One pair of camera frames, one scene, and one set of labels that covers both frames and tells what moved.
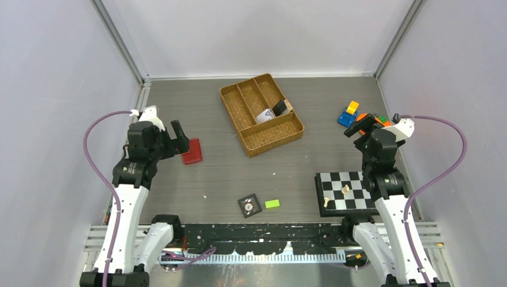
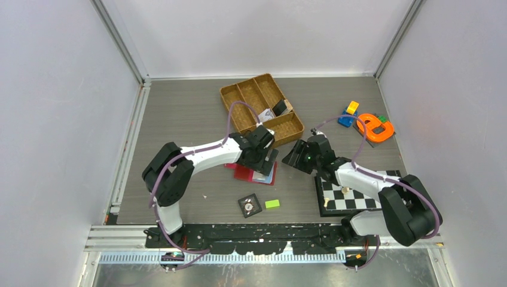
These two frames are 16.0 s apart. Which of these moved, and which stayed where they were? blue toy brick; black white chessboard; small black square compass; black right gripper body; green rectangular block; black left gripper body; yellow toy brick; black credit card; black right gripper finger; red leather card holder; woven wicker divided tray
Moved: red leather card holder; black right gripper finger; black left gripper body; black right gripper body
Stayed: yellow toy brick; black white chessboard; black credit card; woven wicker divided tray; small black square compass; blue toy brick; green rectangular block
